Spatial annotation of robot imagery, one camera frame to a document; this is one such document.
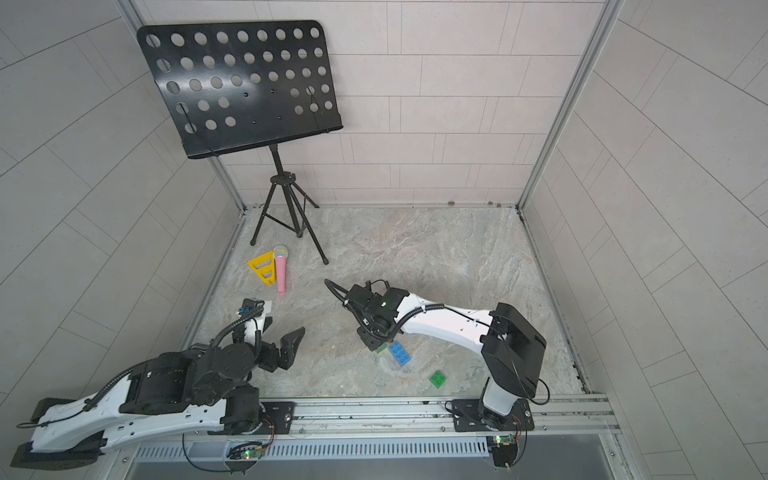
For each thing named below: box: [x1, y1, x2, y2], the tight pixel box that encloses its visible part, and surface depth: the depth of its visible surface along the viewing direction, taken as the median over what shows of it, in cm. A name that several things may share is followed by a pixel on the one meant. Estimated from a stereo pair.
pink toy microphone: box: [273, 244, 289, 295], surface depth 98 cm
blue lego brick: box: [388, 340, 411, 367], surface depth 82 cm
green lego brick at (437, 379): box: [430, 370, 447, 389], surface depth 78 cm
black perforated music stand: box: [137, 20, 344, 265], surface depth 70 cm
